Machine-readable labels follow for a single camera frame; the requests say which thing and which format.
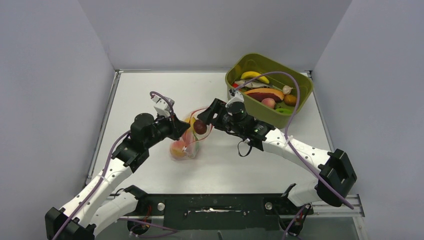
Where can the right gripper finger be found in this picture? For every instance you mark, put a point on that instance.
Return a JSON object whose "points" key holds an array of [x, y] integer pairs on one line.
{"points": [[215, 123], [208, 114]]}

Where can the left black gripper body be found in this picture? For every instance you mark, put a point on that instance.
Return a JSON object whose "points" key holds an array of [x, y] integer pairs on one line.
{"points": [[168, 127]]}

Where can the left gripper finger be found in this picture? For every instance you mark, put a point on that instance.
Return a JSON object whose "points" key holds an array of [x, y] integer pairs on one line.
{"points": [[179, 131], [178, 123]]}

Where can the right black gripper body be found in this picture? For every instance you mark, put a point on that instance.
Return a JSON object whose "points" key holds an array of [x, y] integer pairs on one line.
{"points": [[222, 116]]}

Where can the yellow bell pepper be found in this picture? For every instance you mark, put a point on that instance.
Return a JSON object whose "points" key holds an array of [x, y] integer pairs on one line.
{"points": [[190, 120]]}

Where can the dark purple plum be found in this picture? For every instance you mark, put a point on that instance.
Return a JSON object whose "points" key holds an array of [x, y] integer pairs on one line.
{"points": [[200, 127]]}

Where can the peach fruit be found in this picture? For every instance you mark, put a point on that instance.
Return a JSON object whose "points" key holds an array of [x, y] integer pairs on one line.
{"points": [[177, 149]]}

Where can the clear zip bag orange zipper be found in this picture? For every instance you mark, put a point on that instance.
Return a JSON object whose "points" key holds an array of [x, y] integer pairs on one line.
{"points": [[200, 137]]}

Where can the watermelon slice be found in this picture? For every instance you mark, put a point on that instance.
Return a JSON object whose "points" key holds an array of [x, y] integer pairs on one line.
{"points": [[192, 144]]}

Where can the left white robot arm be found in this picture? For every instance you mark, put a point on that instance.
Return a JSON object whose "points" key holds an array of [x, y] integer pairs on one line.
{"points": [[88, 213]]}

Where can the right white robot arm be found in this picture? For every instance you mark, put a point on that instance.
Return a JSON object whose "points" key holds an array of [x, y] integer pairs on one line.
{"points": [[333, 171]]}

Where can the green toy food piece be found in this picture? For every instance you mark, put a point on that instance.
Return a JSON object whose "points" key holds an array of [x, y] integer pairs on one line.
{"points": [[284, 111]]}

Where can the papaya slice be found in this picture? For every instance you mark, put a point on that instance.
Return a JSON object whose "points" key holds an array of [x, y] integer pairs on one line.
{"points": [[260, 94]]}

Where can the grey fish toy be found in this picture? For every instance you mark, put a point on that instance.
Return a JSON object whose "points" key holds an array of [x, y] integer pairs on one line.
{"points": [[251, 85]]}

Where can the yellow banana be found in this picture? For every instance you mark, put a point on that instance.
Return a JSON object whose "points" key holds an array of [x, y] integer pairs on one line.
{"points": [[253, 74]]}

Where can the small pink peach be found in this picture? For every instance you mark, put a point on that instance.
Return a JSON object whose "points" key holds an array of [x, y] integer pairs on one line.
{"points": [[269, 102]]}

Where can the olive green plastic bin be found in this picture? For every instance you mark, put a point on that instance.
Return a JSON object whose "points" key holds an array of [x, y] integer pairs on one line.
{"points": [[262, 64]]}

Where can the brown kiwi fruit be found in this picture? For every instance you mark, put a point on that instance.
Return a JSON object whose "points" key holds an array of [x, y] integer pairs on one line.
{"points": [[290, 100]]}

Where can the white garlic bulb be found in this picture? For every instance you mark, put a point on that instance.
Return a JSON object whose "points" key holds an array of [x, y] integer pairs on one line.
{"points": [[286, 90]]}

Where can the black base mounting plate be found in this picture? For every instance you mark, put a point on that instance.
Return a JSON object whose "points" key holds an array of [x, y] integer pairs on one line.
{"points": [[232, 211]]}

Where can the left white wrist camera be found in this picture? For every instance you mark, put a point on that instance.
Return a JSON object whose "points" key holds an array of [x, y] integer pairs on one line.
{"points": [[161, 106]]}

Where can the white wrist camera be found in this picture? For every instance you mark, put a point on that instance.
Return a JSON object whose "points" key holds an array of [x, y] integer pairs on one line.
{"points": [[234, 96], [161, 106]]}

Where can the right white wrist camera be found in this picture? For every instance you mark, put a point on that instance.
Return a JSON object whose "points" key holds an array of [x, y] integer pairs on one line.
{"points": [[234, 96]]}

